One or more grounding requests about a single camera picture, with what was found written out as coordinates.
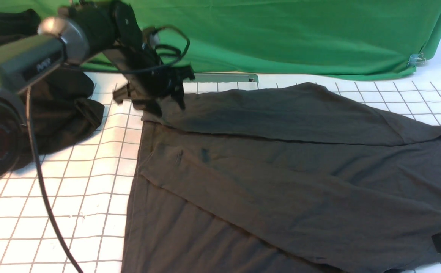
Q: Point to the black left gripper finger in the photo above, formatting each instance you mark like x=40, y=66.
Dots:
x=125, y=93

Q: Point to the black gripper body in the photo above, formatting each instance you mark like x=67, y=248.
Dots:
x=144, y=70

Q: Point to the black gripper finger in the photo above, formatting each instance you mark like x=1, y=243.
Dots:
x=160, y=106

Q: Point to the gray long sleeve shirt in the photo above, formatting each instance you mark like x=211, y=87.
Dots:
x=290, y=180

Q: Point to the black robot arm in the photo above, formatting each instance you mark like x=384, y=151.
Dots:
x=77, y=34

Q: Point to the gray metal bar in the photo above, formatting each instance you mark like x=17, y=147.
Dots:
x=223, y=77

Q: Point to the black crumpled cloth pile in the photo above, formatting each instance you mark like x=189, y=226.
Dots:
x=61, y=111

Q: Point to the green backdrop cloth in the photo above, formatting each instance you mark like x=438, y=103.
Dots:
x=362, y=40

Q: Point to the metal binder clip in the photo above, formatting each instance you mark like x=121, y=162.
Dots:
x=416, y=60

